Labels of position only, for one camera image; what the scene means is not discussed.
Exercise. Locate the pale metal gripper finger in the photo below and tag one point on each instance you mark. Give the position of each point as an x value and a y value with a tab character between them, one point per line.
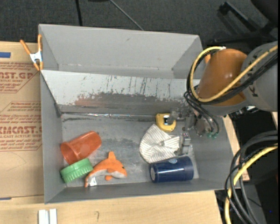
186	142
175	116

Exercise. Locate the yellow tape measure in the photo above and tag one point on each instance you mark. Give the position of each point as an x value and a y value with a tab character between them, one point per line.
162	122

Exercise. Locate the dark blue can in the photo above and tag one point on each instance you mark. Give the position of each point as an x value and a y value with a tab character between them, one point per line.
172	170

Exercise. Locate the white striped cloth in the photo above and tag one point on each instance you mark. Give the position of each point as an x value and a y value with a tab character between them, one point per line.
155	146

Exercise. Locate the grey metal bin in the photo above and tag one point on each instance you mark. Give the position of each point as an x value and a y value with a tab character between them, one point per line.
121	129

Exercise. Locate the orange toy dolphin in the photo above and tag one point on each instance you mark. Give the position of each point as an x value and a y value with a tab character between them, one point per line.
109	168

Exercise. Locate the orange plastic cup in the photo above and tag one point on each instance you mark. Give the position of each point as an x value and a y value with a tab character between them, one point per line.
82	146

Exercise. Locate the green ribbed lid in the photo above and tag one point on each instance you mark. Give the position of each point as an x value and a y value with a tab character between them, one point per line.
75	170

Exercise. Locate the brown cardboard board, red print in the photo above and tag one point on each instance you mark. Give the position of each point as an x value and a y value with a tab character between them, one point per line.
16	115

